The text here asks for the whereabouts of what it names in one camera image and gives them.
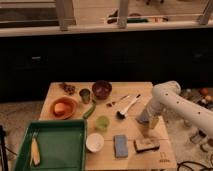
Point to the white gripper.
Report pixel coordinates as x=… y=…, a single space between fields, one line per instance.
x=147 y=119

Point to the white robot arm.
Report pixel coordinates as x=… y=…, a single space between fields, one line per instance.
x=167 y=94

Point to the green plastic cup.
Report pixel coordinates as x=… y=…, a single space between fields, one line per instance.
x=102 y=123

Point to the white paper cup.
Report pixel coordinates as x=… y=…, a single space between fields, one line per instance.
x=94 y=142

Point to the brown scrub sponge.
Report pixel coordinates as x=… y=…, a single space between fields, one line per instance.
x=146 y=144

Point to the blue sponge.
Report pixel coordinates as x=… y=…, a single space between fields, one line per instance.
x=120 y=146

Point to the dark red bowl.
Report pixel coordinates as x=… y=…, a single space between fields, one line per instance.
x=101 y=89

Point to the green cucumber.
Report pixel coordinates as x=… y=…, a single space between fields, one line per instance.
x=87 y=114

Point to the bunch of brown grapes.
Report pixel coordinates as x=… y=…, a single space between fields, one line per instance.
x=69 y=89

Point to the orange plastic bowl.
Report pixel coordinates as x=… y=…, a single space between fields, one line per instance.
x=71 y=107

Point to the orange fruit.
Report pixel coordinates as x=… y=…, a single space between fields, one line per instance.
x=59 y=108

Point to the green plastic tray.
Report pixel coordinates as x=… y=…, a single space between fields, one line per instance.
x=61 y=146

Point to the corn cob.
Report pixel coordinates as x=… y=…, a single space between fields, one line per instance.
x=35 y=154

